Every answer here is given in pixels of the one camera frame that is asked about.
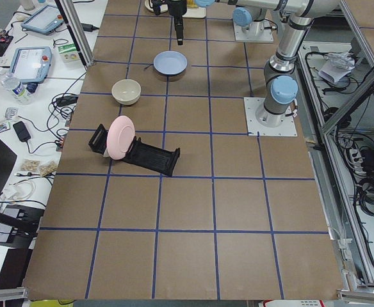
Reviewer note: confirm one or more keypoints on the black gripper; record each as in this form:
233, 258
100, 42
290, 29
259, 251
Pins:
177, 7

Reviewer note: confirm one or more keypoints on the blue plate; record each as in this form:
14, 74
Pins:
170, 63

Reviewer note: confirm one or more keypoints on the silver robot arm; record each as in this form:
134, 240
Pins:
281, 87
251, 19

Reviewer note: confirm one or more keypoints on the white round plate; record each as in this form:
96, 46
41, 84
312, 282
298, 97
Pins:
148, 5

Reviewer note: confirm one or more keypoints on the pink plate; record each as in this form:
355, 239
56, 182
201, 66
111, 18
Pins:
120, 136

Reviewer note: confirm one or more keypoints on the white rectangular tray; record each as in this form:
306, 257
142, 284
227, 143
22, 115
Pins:
194, 11

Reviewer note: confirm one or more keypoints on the cream bowl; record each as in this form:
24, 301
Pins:
126, 91

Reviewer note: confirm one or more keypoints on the green white box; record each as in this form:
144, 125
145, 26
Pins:
68, 53

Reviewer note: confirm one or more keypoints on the far teach pendant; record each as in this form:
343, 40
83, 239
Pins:
44, 21

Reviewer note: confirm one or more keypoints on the teach pendant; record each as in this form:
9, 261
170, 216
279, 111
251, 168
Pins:
31, 64
44, 21

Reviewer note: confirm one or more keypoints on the black dish rack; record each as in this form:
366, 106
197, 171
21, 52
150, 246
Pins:
139, 153

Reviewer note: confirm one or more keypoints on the near teach pendant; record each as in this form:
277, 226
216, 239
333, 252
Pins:
31, 64

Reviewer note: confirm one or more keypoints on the plastic water bottle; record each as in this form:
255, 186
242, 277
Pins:
14, 85

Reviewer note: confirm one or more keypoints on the black power adapter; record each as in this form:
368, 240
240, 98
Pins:
21, 131

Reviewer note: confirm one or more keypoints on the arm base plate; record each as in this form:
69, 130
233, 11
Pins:
262, 123
257, 32

